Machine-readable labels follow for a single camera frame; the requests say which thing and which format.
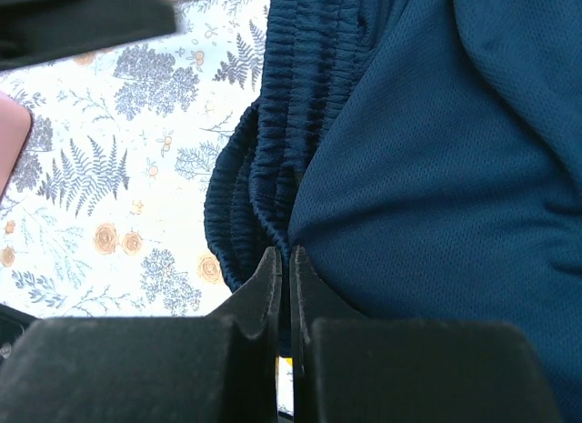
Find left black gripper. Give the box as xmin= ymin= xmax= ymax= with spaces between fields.
xmin=1 ymin=0 xmax=176 ymax=71

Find navy blue shorts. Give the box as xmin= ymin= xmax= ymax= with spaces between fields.
xmin=205 ymin=0 xmax=581 ymax=422

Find pink divided organizer tray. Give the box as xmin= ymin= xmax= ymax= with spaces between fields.
xmin=0 ymin=92 xmax=32 ymax=194

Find floral table mat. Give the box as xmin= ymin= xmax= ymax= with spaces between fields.
xmin=1 ymin=0 xmax=270 ymax=317

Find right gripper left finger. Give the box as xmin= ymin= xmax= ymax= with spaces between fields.
xmin=1 ymin=247 xmax=282 ymax=422

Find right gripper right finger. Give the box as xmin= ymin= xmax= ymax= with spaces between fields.
xmin=289 ymin=247 xmax=561 ymax=422

